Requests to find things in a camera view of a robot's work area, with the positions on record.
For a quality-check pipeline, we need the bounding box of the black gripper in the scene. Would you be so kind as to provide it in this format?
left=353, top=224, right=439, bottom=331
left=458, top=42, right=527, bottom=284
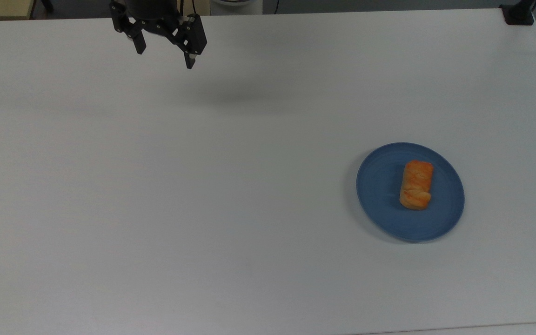
left=110, top=0, right=208, bottom=69

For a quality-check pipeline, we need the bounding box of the orange glazed bread roll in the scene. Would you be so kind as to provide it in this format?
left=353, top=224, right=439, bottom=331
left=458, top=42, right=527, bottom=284
left=399, top=160, right=434, bottom=210

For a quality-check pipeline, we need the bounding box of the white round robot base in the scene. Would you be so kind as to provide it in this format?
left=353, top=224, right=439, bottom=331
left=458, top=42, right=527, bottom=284
left=209, top=0, right=263, bottom=16

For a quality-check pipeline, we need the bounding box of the blue round plate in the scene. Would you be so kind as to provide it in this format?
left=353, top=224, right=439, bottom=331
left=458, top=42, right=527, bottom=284
left=356, top=142, right=465, bottom=243

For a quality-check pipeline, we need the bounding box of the white adjacent table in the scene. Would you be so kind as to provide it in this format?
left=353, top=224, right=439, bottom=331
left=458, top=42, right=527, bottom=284
left=356, top=321, right=536, bottom=335

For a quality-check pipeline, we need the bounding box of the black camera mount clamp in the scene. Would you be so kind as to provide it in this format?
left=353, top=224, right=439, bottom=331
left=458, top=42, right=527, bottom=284
left=499, top=0, right=536, bottom=26

